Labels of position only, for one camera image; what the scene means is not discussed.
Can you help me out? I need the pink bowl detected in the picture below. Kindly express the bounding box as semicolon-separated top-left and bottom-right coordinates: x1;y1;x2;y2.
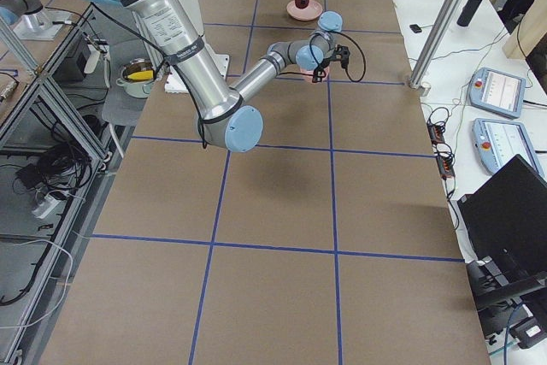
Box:
300;68;329;84

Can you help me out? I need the red apple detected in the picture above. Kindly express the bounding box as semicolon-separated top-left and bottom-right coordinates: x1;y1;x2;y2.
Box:
294;0;309;9

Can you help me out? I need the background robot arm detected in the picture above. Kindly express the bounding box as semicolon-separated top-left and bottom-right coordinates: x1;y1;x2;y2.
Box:
1;0;61;41

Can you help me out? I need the pink plate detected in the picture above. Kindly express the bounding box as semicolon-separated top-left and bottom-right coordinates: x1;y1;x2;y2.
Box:
286;0;323;21

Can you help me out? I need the small black square device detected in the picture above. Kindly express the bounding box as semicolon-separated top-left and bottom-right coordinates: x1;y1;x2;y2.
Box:
409;24;422;33

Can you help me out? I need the black orange usb hub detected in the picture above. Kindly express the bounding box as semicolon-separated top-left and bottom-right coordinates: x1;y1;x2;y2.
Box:
427;122;445;144

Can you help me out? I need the black bottle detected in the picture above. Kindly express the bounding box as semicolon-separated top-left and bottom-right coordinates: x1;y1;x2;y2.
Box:
456;0;482;27

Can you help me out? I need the far blue teach pendant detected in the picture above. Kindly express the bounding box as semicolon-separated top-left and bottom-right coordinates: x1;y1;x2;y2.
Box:
468;67;526;119

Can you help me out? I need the blue teach pendant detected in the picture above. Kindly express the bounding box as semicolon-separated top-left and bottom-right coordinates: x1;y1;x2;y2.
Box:
472;118;544;177
468;67;526;119

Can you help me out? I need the white pot with yellow item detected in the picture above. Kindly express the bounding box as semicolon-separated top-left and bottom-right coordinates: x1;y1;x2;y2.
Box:
115;58;155;99

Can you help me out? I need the near blue teach pendant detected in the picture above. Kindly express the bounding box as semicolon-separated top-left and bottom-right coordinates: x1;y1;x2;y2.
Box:
472;118;544;177

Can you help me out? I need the black laptop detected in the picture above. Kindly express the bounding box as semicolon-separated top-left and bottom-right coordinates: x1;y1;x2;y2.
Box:
457;155;546;274

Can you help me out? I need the white power adapter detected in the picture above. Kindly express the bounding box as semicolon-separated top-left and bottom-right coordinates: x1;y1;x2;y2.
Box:
32;194;59;220

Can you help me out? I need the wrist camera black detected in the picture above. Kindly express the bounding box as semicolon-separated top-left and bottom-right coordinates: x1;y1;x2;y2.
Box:
332;44;350;70

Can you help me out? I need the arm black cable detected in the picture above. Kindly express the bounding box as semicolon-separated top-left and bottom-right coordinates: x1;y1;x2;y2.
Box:
337;31;367;83

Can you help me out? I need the white camera mast base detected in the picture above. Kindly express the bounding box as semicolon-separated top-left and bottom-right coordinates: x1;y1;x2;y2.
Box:
169;0;230;92

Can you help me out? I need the aluminium frame post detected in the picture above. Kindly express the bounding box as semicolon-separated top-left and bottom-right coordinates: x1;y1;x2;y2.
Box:
408;0;462;97

